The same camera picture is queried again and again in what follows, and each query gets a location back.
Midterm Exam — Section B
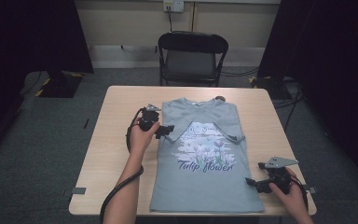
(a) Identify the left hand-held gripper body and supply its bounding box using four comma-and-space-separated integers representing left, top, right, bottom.
138, 104, 162, 132

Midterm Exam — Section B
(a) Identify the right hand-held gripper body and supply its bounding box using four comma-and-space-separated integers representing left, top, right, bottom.
257, 156, 299, 196

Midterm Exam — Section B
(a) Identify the grey-blue printed T-shirt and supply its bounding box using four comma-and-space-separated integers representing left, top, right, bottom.
149, 97, 265, 214

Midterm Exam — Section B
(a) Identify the person's left hand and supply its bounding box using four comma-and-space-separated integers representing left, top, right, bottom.
129, 121, 161, 155

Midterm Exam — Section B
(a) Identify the person's right hand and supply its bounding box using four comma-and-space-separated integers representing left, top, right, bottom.
268, 167, 309, 216

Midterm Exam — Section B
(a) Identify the black folding chair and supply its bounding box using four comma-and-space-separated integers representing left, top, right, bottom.
157, 30, 230, 88

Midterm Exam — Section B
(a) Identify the black striped stand base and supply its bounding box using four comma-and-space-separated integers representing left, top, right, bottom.
35, 70, 85, 99
249, 76, 293, 101

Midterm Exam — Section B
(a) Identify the black curtain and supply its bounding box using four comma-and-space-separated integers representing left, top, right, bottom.
0, 0, 95, 162
256, 0, 358, 188

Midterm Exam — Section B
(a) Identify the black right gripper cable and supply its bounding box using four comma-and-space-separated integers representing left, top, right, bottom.
288, 175, 310, 210

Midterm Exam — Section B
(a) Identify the bundle of black floor cables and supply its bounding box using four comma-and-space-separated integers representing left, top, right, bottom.
273, 81, 306, 132

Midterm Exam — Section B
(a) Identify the black floor cable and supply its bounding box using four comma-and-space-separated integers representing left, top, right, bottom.
220, 66, 260, 77

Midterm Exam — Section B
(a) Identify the black plugged wall cable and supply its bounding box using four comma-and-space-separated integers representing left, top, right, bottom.
166, 5, 173, 33

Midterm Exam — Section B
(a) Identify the white wall power outlet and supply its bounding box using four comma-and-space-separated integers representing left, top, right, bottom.
162, 0, 185, 13

